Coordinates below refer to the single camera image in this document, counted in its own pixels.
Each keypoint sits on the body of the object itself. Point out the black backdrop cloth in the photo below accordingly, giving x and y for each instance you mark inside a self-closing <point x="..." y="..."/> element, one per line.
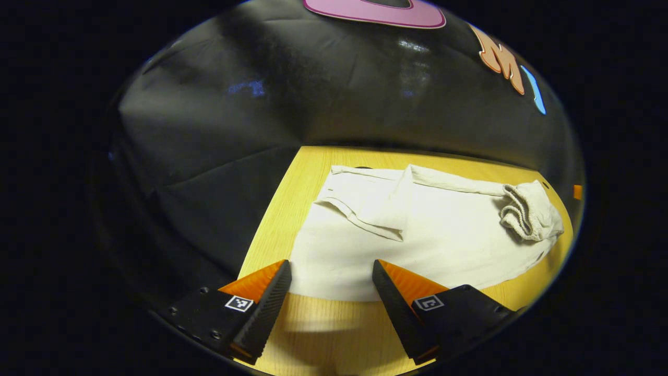
<point x="235" y="130"/>

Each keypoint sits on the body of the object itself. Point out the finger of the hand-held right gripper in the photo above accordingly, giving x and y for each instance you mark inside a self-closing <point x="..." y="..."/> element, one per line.
<point x="577" y="191"/>

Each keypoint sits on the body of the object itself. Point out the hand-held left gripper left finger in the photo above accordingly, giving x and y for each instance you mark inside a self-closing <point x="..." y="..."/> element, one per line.
<point x="269" y="308"/>

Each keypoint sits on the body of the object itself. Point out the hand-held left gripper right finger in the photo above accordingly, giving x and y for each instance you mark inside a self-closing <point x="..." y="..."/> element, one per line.
<point x="394" y="308"/>

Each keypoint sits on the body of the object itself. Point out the white jeans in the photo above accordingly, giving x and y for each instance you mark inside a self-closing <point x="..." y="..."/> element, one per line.
<point x="443" y="230"/>

